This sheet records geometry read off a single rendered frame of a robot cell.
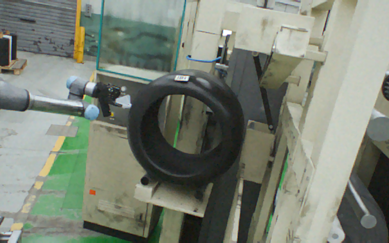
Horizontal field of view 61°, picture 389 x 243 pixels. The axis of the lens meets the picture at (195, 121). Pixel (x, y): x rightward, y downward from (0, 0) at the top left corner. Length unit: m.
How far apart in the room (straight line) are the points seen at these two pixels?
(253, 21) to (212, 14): 0.66
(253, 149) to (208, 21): 0.73
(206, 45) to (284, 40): 0.80
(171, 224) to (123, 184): 0.52
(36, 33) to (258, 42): 9.91
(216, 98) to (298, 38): 0.52
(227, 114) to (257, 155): 0.45
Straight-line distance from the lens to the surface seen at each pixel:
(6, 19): 11.04
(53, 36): 10.75
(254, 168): 1.88
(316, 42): 1.29
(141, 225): 2.62
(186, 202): 1.76
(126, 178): 2.47
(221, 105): 1.48
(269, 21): 1.19
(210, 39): 1.82
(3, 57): 7.81
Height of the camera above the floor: 1.70
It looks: 17 degrees down
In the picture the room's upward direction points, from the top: 11 degrees clockwise
